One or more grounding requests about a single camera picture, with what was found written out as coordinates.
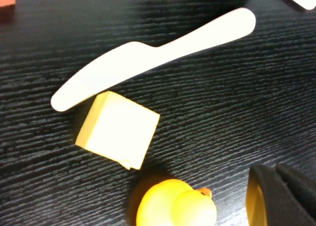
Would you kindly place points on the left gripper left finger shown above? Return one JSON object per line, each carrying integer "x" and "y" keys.
{"x": 279, "y": 206}

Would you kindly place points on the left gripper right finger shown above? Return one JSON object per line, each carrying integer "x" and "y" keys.
{"x": 301, "y": 184}

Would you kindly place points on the white plastic knife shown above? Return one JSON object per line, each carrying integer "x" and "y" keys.
{"x": 138, "y": 60}

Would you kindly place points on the yellow rubber duck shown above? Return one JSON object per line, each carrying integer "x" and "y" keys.
{"x": 172, "y": 206}

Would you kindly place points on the yellow foam cube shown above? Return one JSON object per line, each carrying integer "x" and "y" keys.
{"x": 118, "y": 129}

